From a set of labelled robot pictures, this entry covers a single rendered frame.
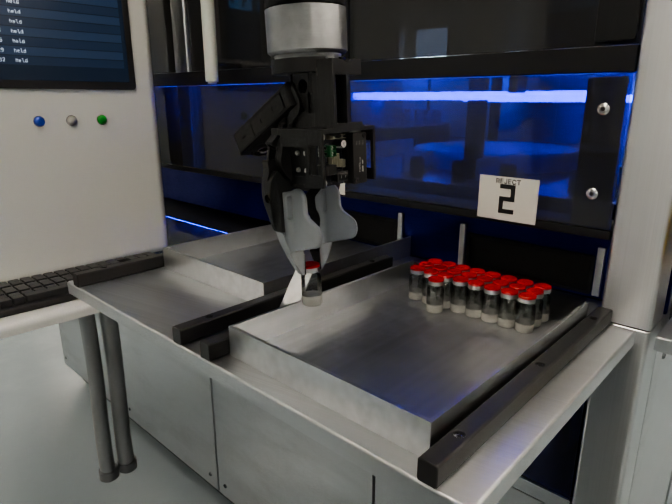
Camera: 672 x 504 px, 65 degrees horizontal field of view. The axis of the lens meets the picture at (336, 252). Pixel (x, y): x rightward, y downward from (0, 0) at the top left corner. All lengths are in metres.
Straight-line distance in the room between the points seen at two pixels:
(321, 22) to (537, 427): 0.40
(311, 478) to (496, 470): 0.85
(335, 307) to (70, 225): 0.70
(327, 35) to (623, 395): 0.57
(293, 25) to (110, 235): 0.86
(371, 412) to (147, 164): 0.93
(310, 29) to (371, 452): 0.36
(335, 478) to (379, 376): 0.68
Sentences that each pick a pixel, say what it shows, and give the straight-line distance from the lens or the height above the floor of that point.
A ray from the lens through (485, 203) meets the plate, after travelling 0.77.
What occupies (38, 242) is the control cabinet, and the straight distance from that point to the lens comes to 1.22.
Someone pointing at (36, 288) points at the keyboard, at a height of 0.83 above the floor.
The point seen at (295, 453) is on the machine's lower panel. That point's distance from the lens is 1.28.
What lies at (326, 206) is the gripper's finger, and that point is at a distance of 0.56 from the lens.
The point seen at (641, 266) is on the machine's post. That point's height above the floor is 0.96.
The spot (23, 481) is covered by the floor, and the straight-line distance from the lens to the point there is 2.05.
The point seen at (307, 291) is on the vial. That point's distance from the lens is 0.56.
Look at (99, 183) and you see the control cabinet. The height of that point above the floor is 0.98.
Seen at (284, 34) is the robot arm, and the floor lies 1.21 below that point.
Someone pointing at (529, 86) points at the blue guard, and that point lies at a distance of 0.74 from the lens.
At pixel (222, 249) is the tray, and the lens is 0.98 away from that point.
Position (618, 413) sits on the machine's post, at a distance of 0.80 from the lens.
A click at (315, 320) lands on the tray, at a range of 0.67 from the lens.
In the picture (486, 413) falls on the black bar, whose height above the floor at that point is 0.90.
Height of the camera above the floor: 1.15
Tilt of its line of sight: 16 degrees down
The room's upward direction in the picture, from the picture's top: straight up
